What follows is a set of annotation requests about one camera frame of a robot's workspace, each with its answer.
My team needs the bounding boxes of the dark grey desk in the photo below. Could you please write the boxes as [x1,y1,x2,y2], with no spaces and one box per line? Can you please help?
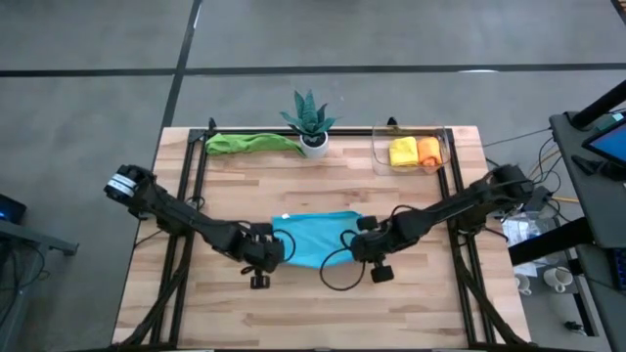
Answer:
[548,110,626,352]

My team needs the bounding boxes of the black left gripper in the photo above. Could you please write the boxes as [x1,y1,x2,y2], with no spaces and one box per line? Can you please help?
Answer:
[229,222,287,274]

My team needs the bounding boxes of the green microfiber towel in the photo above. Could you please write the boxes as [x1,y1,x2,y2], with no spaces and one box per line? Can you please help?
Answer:
[203,132,307,157]

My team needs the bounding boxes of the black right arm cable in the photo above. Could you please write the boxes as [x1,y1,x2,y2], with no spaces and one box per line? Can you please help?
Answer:
[319,228,368,292]

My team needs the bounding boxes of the white crumpled papers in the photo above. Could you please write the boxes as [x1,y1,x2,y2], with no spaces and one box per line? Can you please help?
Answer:
[499,214,545,246]

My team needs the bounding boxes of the grey desk leg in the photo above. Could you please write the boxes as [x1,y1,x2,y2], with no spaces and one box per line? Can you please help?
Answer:
[0,217,80,257]

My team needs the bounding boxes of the white ceramic mug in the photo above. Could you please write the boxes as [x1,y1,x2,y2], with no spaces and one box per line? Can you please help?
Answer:
[513,272,533,296]
[542,266,574,293]

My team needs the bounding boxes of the black keyboard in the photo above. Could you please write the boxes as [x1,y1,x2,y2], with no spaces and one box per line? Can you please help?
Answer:
[608,246,626,292]

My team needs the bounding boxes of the blue microfiber towel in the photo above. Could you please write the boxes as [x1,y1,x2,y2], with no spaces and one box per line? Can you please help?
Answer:
[271,209,364,270]

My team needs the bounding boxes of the black device with blue light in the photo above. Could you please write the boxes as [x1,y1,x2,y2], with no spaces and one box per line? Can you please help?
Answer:
[0,193,28,225]

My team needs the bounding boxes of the tablet with blue screen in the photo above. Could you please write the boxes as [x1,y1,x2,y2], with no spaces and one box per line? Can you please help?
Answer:
[580,121,626,166]

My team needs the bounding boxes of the black stand beam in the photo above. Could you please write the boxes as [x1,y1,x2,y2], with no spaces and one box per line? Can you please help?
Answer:
[507,217,596,266]

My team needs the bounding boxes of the orange microfiber towel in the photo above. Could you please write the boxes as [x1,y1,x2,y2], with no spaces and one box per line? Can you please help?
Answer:
[416,136,444,168]

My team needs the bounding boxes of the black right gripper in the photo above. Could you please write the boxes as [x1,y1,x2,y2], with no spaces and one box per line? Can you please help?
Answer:
[350,214,410,285]

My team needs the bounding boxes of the potted plant in white pot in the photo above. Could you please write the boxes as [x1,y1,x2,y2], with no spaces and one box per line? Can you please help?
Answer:
[279,90,341,159]

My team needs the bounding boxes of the clear plastic basket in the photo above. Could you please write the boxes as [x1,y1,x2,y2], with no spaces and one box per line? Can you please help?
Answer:
[370,124,452,177]

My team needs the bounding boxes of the yellow microfiber towel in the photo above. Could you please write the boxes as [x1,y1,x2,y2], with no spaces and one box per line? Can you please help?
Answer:
[388,136,420,167]

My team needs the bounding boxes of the black slanted pole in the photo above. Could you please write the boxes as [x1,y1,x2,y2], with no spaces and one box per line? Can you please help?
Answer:
[569,80,626,129]

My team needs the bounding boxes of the grey power adapter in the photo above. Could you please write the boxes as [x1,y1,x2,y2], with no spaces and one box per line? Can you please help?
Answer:
[530,185,555,212]

